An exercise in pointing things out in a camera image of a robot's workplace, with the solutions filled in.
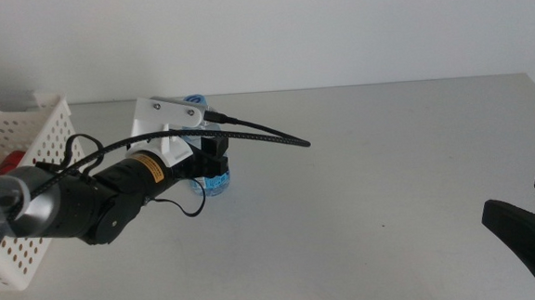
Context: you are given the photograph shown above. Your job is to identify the clear water bottle blue cap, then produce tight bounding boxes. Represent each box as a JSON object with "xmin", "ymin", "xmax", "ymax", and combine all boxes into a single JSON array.
[{"xmin": 179, "ymin": 92, "xmax": 233, "ymax": 199}]

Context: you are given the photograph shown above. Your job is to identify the red metal drink can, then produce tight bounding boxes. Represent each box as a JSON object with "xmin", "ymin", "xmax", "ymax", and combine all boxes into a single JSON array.
[{"xmin": 0, "ymin": 149, "xmax": 28, "ymax": 176}]

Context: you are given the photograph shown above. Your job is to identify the white perforated plastic basket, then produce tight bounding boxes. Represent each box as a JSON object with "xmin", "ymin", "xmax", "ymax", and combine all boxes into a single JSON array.
[{"xmin": 0, "ymin": 84, "xmax": 94, "ymax": 293}]

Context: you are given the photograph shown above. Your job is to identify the thin black wire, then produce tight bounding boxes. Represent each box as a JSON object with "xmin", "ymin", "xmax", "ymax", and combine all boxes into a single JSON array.
[{"xmin": 33, "ymin": 125, "xmax": 207, "ymax": 228}]

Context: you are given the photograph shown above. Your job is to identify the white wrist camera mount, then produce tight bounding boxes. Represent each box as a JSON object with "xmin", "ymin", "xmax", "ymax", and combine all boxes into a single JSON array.
[{"xmin": 127, "ymin": 92, "xmax": 210, "ymax": 169}]

